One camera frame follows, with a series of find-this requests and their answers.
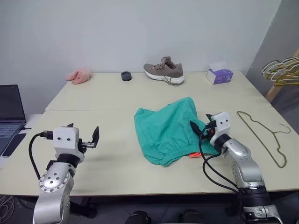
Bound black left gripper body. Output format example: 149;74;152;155
78;138;98;152

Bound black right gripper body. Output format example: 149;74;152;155
200;119;218;142

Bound green shorts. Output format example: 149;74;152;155
134;97;221;168

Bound olive wire hanger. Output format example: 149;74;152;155
236;110;291;168

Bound purple tissue box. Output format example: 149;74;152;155
206;62;235;85

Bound pink plush cloth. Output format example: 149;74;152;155
66;68;92;85

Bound black smartphone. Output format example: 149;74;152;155
1;133;27;157

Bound dark laptop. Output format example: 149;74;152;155
0;84;32;157

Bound black table leg base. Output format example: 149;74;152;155
69;196;98;219

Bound brown sneaker with white sole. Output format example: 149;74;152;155
143;56;185;87

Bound wooden clothes rack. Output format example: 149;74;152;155
265;48;299;103

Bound bundle of hangers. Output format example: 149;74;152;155
263;58;299;81

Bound dark rounded shape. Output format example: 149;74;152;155
178;209;206;224
125;210;151;224

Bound bunch of hanging hangers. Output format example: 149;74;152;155
271;60;299;86

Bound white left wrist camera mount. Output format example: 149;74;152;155
52;126;86;161

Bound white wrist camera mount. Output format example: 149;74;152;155
52;126;86;161
209;112;232;141

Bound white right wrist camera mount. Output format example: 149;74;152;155
209;112;232;141

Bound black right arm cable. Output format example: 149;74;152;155
199;123;242;194

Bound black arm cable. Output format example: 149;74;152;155
28;132;55;181
199;123;242;194

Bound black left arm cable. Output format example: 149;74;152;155
28;132;55;181

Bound yellow wire hanger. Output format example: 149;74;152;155
273;65;299;87

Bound white wire hanger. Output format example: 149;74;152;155
261;56;299;77

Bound white cable bundle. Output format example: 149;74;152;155
0;195;15;224

